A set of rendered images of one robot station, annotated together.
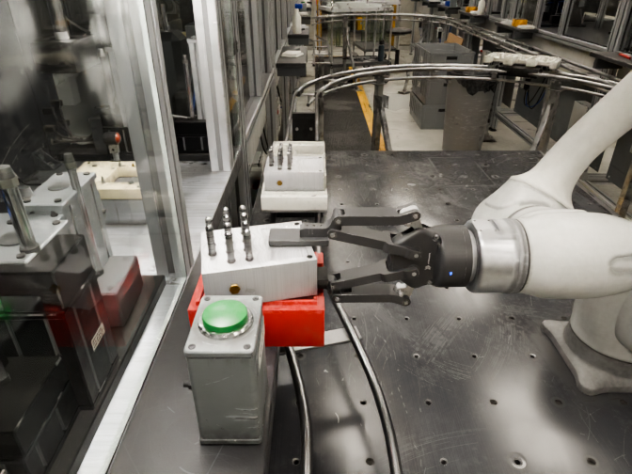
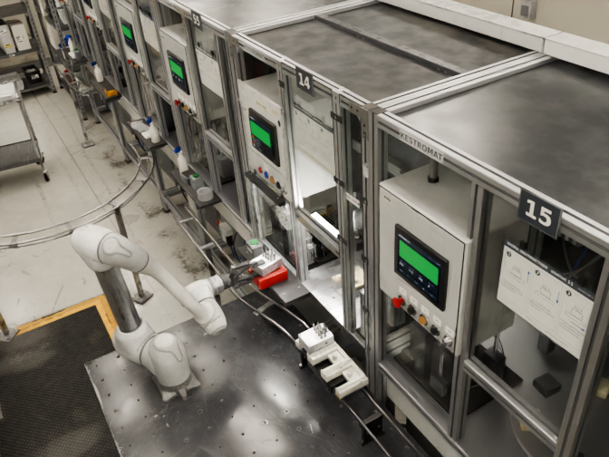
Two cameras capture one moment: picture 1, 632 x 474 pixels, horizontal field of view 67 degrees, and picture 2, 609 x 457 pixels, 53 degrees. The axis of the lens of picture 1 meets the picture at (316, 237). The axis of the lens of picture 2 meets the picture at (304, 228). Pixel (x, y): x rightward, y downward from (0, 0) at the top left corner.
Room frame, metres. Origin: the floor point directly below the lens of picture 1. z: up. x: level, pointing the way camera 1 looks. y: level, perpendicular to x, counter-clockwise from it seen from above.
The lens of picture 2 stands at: (2.71, -0.87, 2.85)
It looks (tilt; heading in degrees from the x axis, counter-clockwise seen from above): 35 degrees down; 152
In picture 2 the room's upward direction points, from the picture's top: 5 degrees counter-clockwise
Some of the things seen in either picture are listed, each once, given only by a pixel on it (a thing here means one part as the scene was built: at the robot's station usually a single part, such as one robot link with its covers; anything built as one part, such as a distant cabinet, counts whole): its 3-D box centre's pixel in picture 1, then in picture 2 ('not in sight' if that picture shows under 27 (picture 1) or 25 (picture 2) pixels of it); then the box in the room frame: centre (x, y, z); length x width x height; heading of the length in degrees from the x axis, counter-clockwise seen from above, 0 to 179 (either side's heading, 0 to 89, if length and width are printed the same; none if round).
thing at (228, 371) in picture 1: (222, 367); (256, 251); (0.34, 0.09, 0.97); 0.08 x 0.08 x 0.12; 0
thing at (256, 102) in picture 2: not in sight; (285, 133); (0.39, 0.29, 1.60); 0.42 x 0.29 x 0.46; 0
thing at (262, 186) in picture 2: not in sight; (265, 186); (0.39, 0.15, 1.37); 0.36 x 0.04 x 0.04; 0
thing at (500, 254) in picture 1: (487, 256); (216, 285); (0.49, -0.21, 1.00); 0.09 x 0.06 x 0.09; 0
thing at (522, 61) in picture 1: (520, 65); not in sight; (2.69, -1.10, 0.84); 0.37 x 0.14 x 0.10; 58
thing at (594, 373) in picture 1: (607, 338); (176, 381); (0.68, -0.53, 0.71); 0.22 x 0.18 x 0.06; 0
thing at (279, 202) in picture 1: (297, 181); (330, 364); (1.10, 0.05, 0.84); 0.36 x 0.14 x 0.10; 0
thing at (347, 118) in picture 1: (340, 98); not in sight; (5.48, -0.28, 0.01); 5.85 x 0.59 x 0.01; 0
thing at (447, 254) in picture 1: (427, 256); (229, 279); (0.49, -0.13, 1.00); 0.09 x 0.07 x 0.08; 90
